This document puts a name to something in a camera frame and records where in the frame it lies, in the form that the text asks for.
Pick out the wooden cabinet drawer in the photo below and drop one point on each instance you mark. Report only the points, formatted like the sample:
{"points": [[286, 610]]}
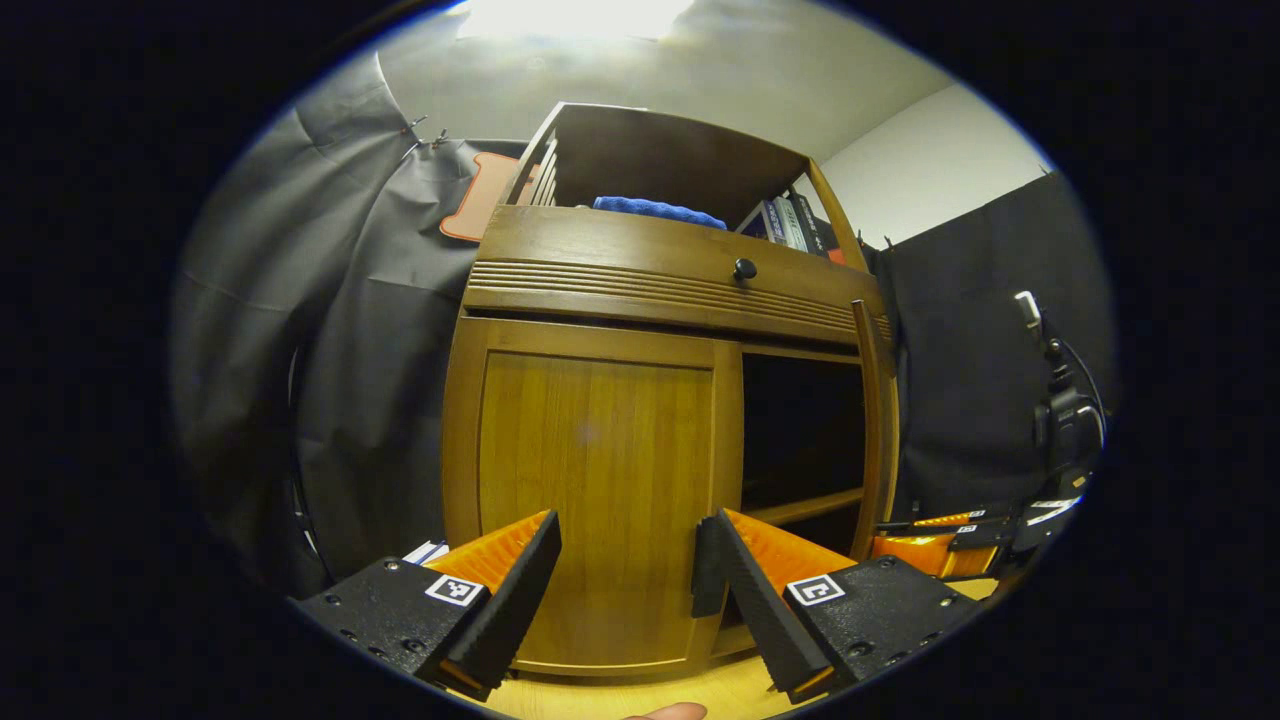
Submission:
{"points": [[600, 250]]}

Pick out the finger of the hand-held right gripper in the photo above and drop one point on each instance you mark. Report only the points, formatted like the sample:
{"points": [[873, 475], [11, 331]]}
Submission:
{"points": [[930, 557], [950, 517]]}

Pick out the white blue box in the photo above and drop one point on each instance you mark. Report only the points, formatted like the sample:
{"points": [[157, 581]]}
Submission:
{"points": [[428, 552]]}

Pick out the wooden inner shelf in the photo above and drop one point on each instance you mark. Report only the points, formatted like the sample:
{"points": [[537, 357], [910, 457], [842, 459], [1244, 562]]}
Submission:
{"points": [[800, 506]]}

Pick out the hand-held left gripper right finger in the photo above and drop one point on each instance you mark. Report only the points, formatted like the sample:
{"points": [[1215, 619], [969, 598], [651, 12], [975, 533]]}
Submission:
{"points": [[765, 610]]}

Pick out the wooden double-door shoe cabinet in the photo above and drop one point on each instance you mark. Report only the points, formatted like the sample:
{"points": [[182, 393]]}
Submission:
{"points": [[660, 160]]}

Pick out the black drawer knob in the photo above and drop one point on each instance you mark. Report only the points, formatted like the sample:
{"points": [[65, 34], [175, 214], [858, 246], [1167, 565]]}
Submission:
{"points": [[745, 269]]}

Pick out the dark blue book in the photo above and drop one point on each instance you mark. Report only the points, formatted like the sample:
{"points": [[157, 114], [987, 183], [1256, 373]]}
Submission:
{"points": [[758, 222]]}

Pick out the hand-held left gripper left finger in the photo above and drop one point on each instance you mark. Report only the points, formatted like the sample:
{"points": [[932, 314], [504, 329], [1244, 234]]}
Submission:
{"points": [[520, 600]]}

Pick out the light grey book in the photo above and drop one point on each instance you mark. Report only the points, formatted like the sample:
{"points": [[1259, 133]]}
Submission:
{"points": [[788, 225]]}

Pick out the blue towel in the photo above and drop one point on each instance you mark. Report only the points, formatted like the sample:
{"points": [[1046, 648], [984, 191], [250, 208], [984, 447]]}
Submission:
{"points": [[660, 210]]}

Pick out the wooden cabinet door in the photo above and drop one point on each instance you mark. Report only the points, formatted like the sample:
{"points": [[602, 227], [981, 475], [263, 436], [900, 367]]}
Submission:
{"points": [[878, 430], [600, 450]]}

